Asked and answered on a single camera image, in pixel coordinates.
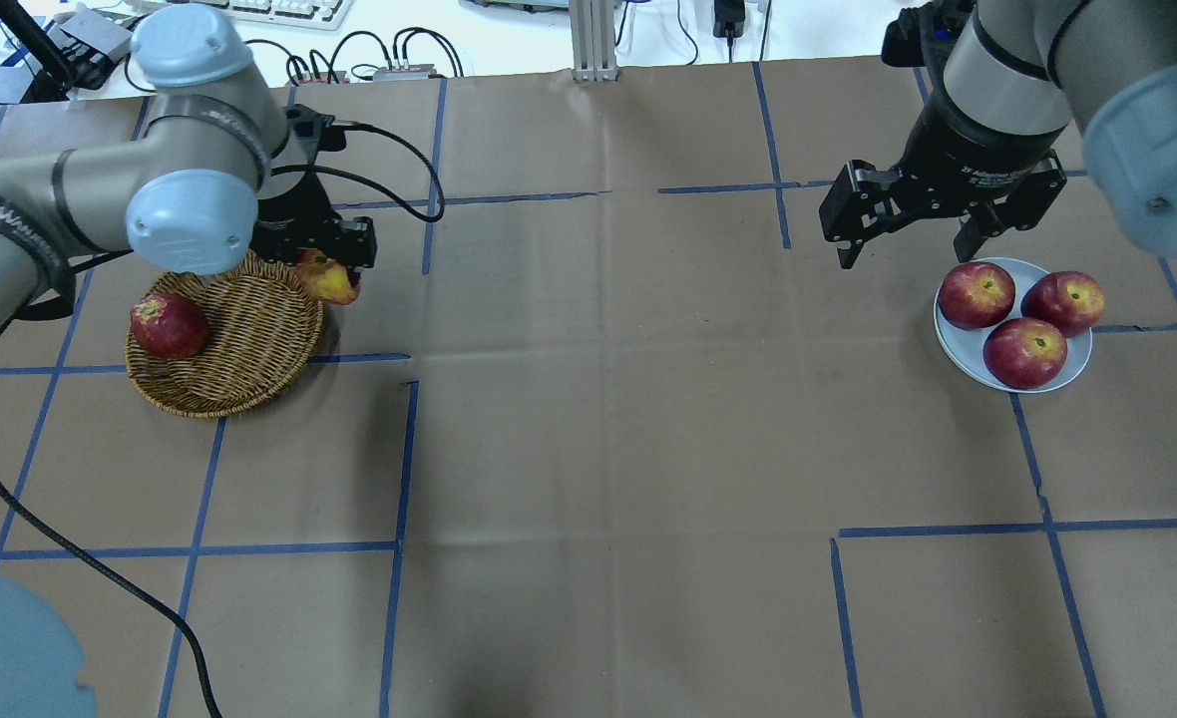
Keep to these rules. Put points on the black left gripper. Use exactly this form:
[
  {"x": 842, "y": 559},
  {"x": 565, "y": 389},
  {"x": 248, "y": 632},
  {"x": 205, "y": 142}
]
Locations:
[{"x": 294, "y": 207}]

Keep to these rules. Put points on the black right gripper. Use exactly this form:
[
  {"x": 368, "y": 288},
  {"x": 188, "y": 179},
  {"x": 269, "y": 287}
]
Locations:
[{"x": 978, "y": 150}]

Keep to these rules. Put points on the red yellow cut apple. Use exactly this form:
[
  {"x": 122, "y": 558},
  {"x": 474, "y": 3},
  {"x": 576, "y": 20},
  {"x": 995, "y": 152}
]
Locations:
[{"x": 324, "y": 279}]

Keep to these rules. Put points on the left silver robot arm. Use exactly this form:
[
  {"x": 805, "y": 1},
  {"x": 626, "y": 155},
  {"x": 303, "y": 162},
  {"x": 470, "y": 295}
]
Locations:
[{"x": 218, "y": 172}]

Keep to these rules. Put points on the red apple on plate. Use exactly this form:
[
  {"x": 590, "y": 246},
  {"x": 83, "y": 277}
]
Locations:
[
  {"x": 1025, "y": 353},
  {"x": 976, "y": 295},
  {"x": 1073, "y": 301}
]

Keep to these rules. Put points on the round wicker basket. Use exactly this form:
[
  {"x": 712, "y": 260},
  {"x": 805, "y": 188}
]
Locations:
[{"x": 263, "y": 329}]

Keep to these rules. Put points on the light blue plate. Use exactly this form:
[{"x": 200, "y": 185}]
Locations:
[{"x": 964, "y": 347}]

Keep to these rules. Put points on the dark red apple in basket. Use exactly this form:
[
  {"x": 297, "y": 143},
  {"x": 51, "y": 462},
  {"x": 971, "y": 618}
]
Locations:
[{"x": 169, "y": 325}]

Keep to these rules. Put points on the white keyboard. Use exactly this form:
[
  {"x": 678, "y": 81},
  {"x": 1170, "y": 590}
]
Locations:
[{"x": 327, "y": 15}]

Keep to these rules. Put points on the aluminium frame post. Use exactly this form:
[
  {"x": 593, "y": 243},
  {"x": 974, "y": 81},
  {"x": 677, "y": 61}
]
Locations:
[{"x": 593, "y": 30}]

